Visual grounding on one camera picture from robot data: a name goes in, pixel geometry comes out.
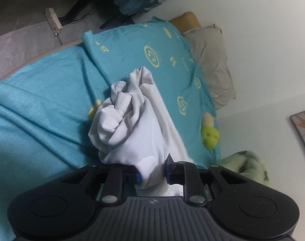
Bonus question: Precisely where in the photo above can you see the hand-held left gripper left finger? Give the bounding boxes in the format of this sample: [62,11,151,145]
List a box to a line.
[58,164,143,204]

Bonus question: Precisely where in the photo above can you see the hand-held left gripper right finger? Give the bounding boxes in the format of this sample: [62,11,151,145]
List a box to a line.
[165,153,241,205]

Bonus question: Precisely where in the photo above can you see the white t-shirt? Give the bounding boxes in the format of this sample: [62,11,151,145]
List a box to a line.
[88,66,195,197]

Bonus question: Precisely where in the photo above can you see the green plush toy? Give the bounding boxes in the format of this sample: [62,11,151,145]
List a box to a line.
[201,113,221,150]

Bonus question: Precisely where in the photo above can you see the green printed fleece blanket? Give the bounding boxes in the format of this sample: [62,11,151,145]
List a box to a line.
[221,150,269,185]

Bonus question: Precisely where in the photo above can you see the teal printed bedsheet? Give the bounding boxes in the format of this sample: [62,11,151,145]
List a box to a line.
[0,16,222,241]

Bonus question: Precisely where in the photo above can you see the grey pillow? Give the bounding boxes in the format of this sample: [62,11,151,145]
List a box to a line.
[184,24,237,110]

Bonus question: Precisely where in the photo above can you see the white power strip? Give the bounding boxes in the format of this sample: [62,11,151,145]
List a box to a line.
[44,7,63,36]

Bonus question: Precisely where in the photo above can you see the grey mattress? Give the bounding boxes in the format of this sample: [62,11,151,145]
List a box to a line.
[0,21,84,81]

